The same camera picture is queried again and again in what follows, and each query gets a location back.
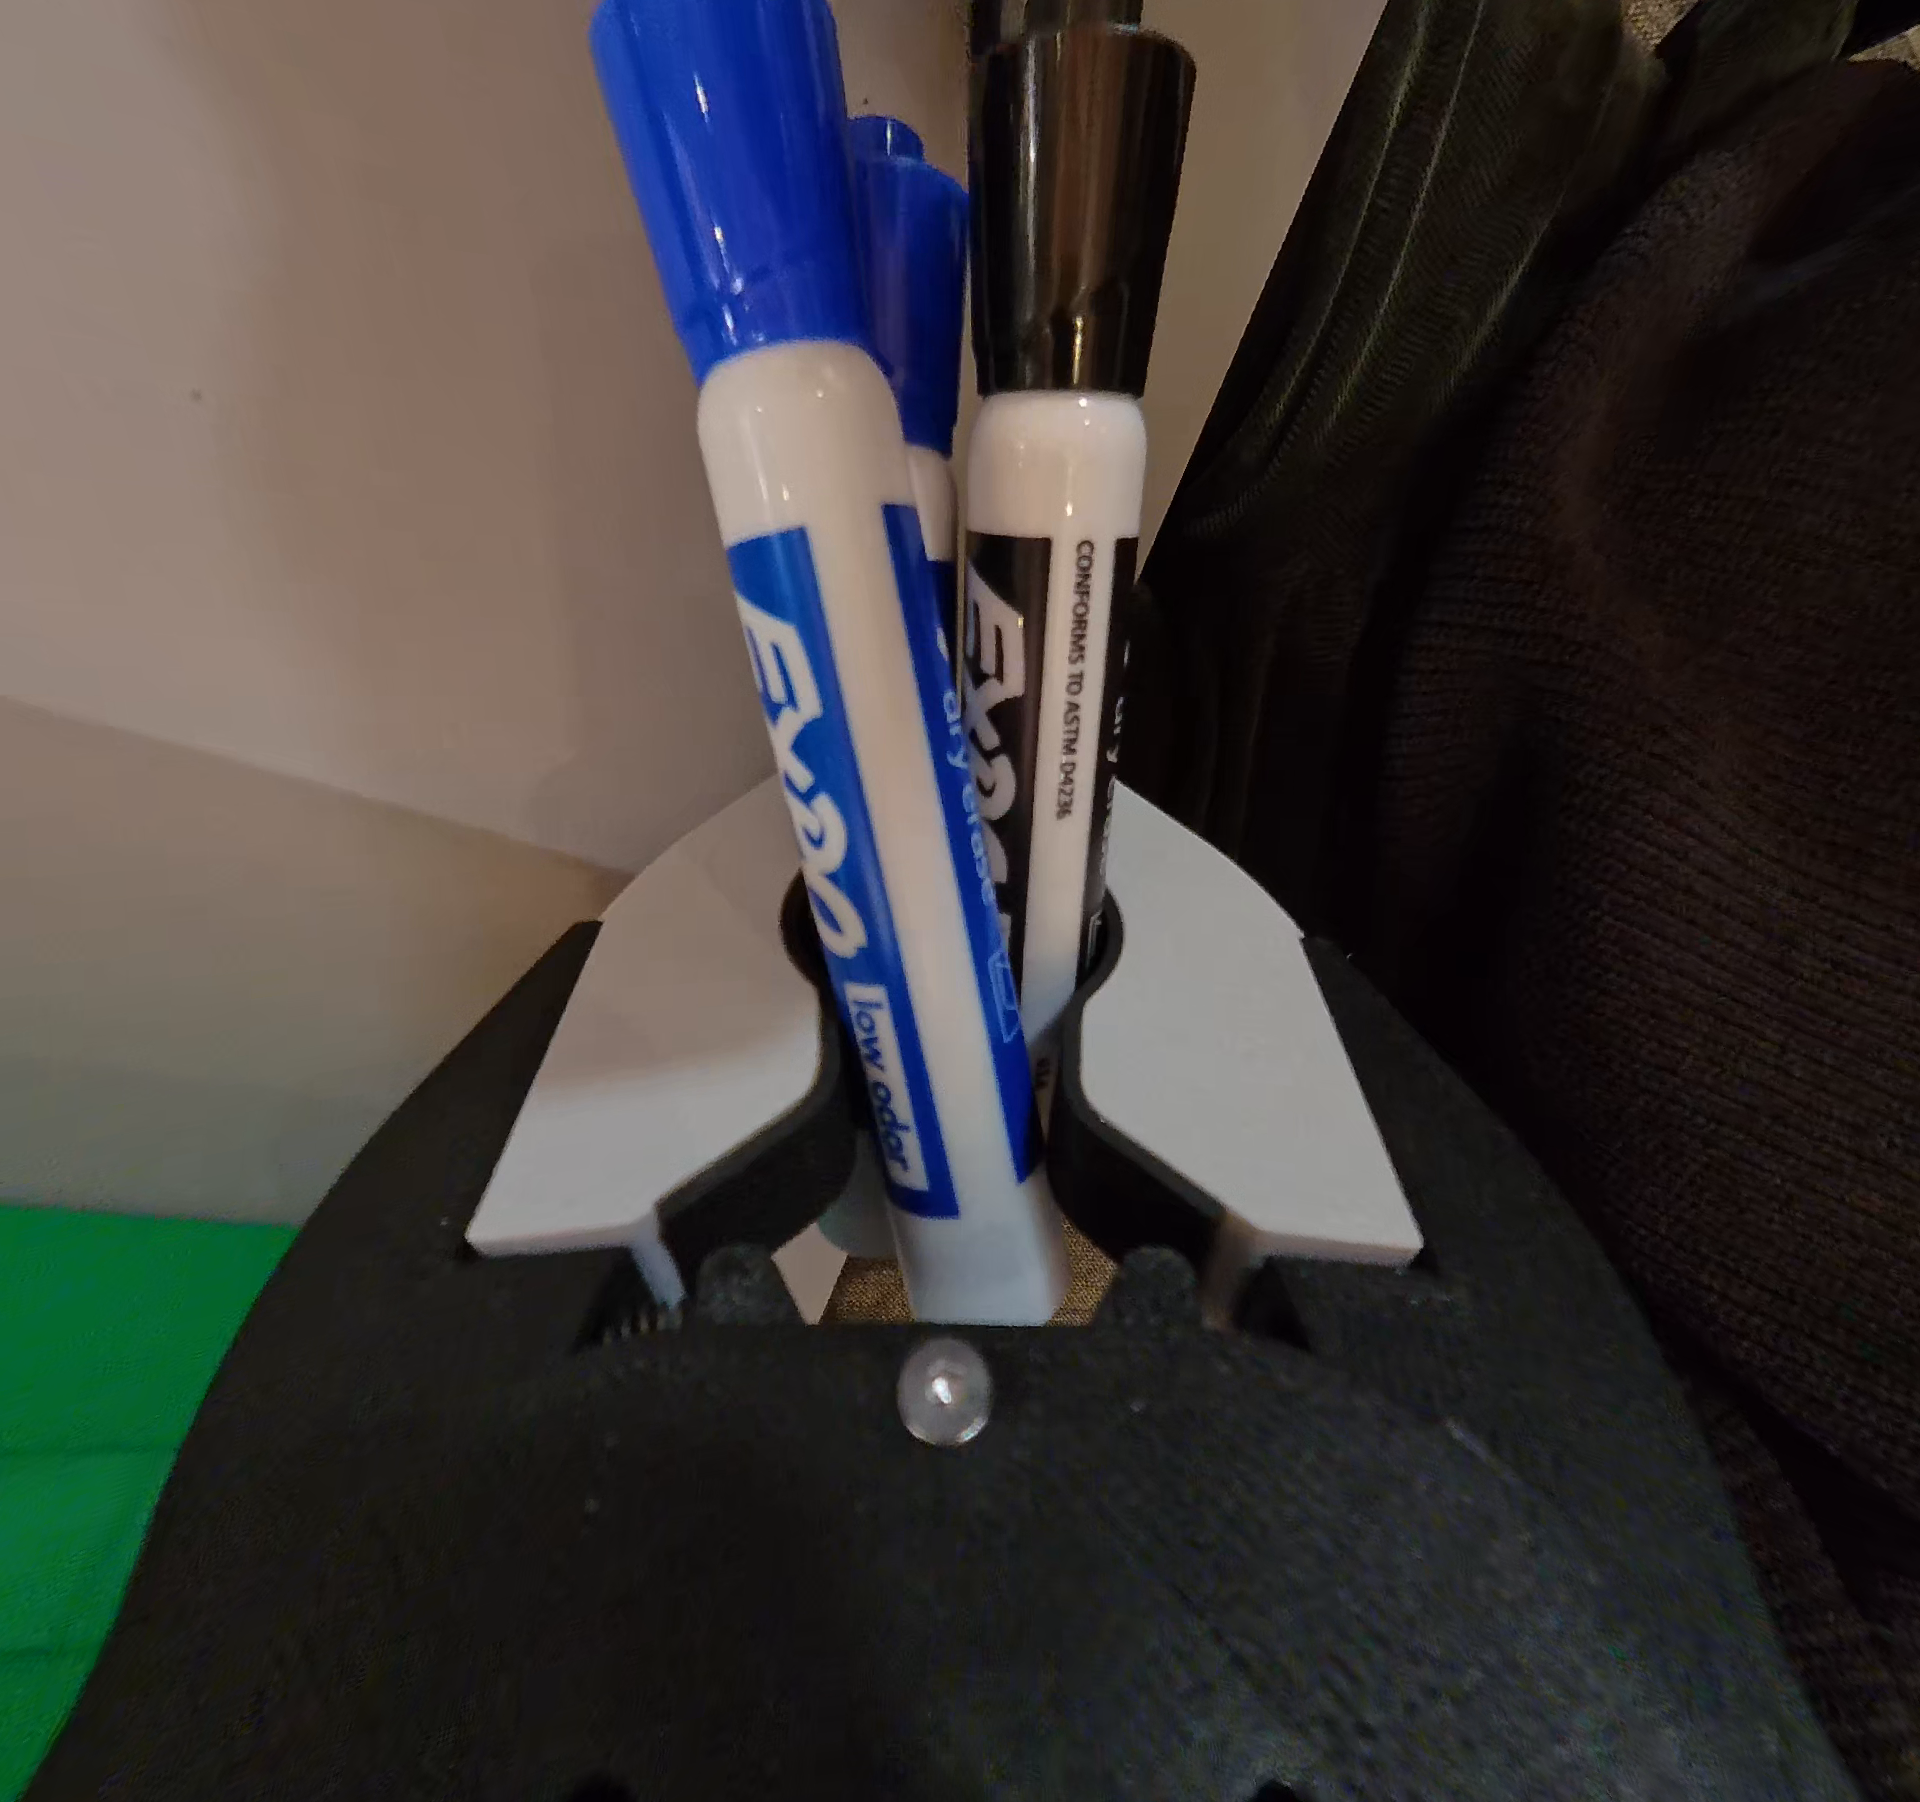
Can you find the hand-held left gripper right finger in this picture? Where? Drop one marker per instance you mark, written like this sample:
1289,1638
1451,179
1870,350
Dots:
1245,1082

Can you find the person's black sweater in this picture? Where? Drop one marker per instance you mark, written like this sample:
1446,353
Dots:
1724,783

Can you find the person's dark green pants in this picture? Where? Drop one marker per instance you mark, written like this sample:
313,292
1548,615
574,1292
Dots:
1350,484

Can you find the green plastic bin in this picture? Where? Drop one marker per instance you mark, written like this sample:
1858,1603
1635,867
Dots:
89,1457

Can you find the black dry erase marker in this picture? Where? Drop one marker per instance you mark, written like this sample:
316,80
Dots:
1073,213

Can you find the blue dry erase marker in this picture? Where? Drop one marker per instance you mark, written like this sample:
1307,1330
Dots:
912,288
780,484

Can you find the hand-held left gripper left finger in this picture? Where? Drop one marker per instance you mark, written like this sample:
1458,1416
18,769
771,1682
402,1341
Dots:
675,1082

